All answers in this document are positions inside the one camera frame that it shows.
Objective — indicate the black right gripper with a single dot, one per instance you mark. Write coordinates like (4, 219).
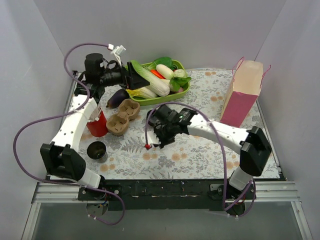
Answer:
(161, 135)

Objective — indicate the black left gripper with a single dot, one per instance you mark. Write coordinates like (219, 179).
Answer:
(129, 79)

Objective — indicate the brown cardboard cup carrier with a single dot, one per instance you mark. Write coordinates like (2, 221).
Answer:
(119, 123)

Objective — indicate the pink paper gift bag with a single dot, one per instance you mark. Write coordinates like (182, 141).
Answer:
(244, 88)

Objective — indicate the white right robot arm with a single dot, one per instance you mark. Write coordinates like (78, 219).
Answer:
(251, 145)

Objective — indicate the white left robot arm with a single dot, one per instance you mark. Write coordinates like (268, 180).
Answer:
(60, 157)

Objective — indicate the yellow napa cabbage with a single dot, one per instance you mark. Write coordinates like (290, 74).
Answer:
(142, 92)

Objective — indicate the orange carrot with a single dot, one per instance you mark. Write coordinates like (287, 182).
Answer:
(157, 74)

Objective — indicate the purple eggplant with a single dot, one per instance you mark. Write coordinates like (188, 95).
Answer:
(117, 98)

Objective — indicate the green vegetable basket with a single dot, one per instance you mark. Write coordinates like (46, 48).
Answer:
(174, 85)

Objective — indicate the green napa cabbage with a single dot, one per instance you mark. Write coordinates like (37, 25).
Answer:
(156, 85)

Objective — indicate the white radish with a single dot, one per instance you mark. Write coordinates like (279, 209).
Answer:
(165, 71)

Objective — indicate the green leafy bok choy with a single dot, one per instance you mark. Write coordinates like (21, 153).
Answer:
(167, 61)

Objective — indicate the floral patterned table mat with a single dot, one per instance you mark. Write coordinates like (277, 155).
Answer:
(189, 157)

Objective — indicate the red holder of straws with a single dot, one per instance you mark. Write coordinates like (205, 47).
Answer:
(97, 123)

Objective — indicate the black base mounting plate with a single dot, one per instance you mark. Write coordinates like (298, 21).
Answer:
(158, 194)

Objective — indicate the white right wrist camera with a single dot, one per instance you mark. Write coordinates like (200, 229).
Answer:
(151, 140)

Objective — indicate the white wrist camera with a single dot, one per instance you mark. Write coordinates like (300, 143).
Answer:
(151, 140)
(116, 52)

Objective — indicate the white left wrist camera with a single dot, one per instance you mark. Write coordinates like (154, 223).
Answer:
(116, 52)

